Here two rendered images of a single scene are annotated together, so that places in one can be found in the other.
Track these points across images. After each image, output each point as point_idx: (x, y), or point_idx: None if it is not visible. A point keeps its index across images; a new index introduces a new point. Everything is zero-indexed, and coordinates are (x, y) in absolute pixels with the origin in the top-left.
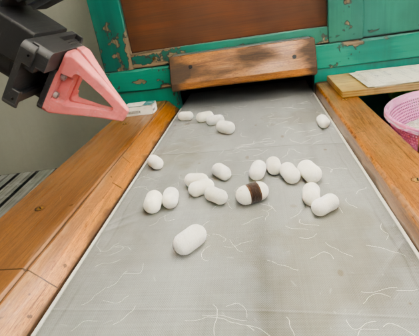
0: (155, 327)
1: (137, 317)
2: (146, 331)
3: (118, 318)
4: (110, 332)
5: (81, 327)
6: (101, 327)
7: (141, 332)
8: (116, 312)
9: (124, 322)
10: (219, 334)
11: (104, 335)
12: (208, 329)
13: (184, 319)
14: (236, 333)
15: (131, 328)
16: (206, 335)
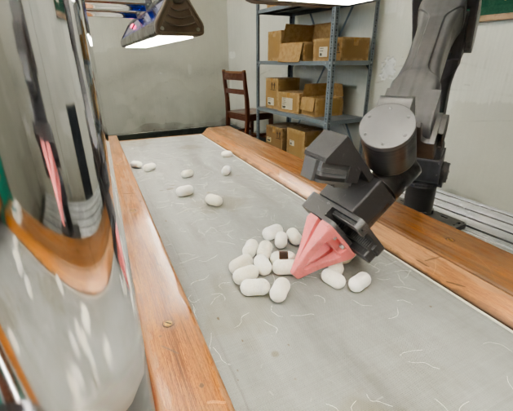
0: (478, 386)
1: (502, 389)
2: (479, 382)
3: (512, 382)
4: (498, 370)
5: None
6: (510, 370)
7: (481, 379)
8: None
9: (503, 381)
10: (432, 401)
11: (499, 367)
12: (444, 402)
13: (470, 403)
14: (423, 407)
15: (492, 379)
16: (440, 396)
